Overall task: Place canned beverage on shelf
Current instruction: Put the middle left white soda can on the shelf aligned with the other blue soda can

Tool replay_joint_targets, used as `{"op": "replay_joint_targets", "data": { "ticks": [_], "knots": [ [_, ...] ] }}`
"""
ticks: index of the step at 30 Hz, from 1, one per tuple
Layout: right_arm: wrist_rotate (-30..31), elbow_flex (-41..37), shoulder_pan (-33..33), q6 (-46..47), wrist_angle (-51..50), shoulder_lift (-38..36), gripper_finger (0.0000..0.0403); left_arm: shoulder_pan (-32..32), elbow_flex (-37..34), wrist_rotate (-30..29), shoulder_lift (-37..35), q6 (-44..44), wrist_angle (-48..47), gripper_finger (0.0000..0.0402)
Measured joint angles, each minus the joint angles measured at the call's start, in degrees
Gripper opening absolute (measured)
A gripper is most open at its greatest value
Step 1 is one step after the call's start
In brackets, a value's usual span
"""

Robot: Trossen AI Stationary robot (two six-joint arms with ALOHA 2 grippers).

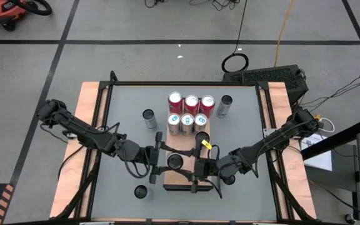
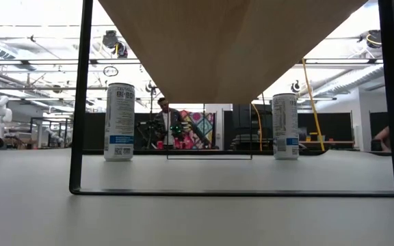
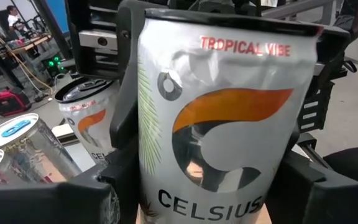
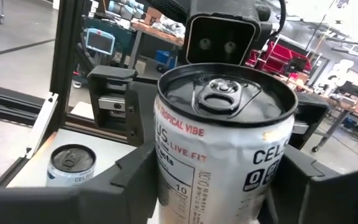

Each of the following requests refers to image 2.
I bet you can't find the white Celsius can blue band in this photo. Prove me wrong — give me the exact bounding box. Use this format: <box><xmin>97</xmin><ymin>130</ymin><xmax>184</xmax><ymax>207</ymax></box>
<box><xmin>272</xmin><ymin>93</ymin><xmax>300</xmax><ymax>161</ymax></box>
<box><xmin>103</xmin><ymin>83</ymin><xmax>135</xmax><ymax>163</ymax></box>

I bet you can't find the wooden shelf board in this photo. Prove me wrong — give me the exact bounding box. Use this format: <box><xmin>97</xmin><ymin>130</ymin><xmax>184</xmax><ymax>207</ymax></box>
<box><xmin>97</xmin><ymin>0</ymin><xmax>369</xmax><ymax>105</ymax></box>

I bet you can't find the colourful patchwork panel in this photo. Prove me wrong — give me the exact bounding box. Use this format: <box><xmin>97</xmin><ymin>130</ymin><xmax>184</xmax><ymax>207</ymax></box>
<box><xmin>179</xmin><ymin>109</ymin><xmax>215</xmax><ymax>150</ymax></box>

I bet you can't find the person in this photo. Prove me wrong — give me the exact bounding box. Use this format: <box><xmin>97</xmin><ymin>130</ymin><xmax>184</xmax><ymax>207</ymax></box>
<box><xmin>373</xmin><ymin>125</ymin><xmax>391</xmax><ymax>153</ymax></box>
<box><xmin>154</xmin><ymin>97</ymin><xmax>184</xmax><ymax>150</ymax></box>

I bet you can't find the black cabinet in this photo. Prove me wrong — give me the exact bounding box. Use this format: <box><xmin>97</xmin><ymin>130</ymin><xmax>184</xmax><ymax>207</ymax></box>
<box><xmin>232</xmin><ymin>104</ymin><xmax>252</xmax><ymax>130</ymax></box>

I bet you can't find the black hanging device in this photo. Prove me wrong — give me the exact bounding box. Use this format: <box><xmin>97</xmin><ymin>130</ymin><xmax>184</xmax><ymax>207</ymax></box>
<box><xmin>114</xmin><ymin>41</ymin><xmax>129</xmax><ymax>59</ymax></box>

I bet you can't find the grey hanging device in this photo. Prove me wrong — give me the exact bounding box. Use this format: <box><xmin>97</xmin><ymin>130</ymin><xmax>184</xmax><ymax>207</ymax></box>
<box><xmin>101</xmin><ymin>30</ymin><xmax>119</xmax><ymax>49</ymax></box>

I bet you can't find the wooden workbench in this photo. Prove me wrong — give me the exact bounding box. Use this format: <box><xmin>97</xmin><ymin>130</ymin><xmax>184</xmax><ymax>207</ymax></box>
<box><xmin>298</xmin><ymin>139</ymin><xmax>355</xmax><ymax>151</ymax></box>

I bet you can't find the black office chair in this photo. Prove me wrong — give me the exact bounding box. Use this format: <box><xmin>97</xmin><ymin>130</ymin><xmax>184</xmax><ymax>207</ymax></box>
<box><xmin>370</xmin><ymin>138</ymin><xmax>383</xmax><ymax>153</ymax></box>

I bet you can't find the black yellow hanging reel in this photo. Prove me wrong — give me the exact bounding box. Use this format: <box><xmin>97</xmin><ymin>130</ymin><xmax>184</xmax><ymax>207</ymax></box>
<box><xmin>357</xmin><ymin>29</ymin><xmax>382</xmax><ymax>49</ymax></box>

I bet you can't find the black table frame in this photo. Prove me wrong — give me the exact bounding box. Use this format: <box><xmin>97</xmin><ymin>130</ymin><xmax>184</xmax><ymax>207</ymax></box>
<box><xmin>133</xmin><ymin>149</ymin><xmax>391</xmax><ymax>156</ymax></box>

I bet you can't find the short yellow cable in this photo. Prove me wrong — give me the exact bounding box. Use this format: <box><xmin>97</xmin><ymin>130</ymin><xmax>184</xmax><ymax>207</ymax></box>
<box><xmin>250</xmin><ymin>103</ymin><xmax>263</xmax><ymax>152</ymax></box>

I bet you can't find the black wire ring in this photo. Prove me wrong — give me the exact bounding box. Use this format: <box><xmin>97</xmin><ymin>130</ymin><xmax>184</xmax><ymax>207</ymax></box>
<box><xmin>103</xmin><ymin>66</ymin><xmax>120</xmax><ymax>78</ymax></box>

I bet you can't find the long yellow cable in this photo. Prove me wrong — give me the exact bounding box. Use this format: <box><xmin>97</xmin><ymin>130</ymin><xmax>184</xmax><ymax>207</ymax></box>
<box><xmin>300</xmin><ymin>58</ymin><xmax>326</xmax><ymax>152</ymax></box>

